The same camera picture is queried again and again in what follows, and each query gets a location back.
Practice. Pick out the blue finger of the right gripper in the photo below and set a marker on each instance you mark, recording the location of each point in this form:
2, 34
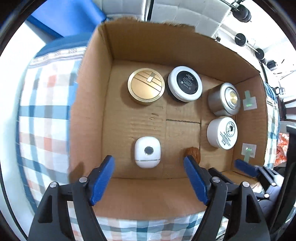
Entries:
262, 192
264, 175

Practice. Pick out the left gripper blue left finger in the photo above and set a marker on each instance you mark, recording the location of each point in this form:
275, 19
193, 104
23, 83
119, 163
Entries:
52, 220

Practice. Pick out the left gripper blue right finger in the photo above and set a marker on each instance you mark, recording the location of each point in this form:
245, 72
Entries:
212, 192

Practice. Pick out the white round jar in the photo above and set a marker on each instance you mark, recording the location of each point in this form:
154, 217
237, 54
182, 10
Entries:
222, 133

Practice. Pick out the brown walnut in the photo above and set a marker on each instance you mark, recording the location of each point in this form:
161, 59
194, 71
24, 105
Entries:
194, 152

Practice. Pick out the silver round tin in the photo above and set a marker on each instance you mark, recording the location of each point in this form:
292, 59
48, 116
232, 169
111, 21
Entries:
224, 100

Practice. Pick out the white rounded square case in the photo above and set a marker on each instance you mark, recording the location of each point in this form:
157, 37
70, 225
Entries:
147, 152

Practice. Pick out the white black lid jar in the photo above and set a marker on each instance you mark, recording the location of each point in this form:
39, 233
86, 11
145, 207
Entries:
185, 84

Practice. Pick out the cardboard box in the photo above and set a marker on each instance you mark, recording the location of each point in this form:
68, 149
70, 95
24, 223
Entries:
105, 120

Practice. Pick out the gold round tin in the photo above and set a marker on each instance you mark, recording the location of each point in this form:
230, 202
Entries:
146, 86

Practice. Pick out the orange white cloth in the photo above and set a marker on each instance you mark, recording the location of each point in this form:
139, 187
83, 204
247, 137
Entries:
282, 147

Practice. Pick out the barbell on floor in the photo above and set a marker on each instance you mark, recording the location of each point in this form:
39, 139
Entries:
242, 41

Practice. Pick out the plaid tablecloth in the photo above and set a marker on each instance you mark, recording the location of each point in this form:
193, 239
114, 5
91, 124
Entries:
43, 144

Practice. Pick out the barbell on rack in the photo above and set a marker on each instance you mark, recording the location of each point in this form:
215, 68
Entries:
239, 11

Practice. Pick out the grey cushioned chair right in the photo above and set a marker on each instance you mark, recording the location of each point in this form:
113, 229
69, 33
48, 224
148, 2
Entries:
205, 16

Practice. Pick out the grey cushioned chair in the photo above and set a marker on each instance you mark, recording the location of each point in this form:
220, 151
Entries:
124, 8
205, 16

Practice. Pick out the blue folded mat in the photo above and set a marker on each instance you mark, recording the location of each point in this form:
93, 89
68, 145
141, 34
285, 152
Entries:
61, 18

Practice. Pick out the grey cushioned chair left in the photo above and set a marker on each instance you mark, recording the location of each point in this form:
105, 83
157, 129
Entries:
124, 8

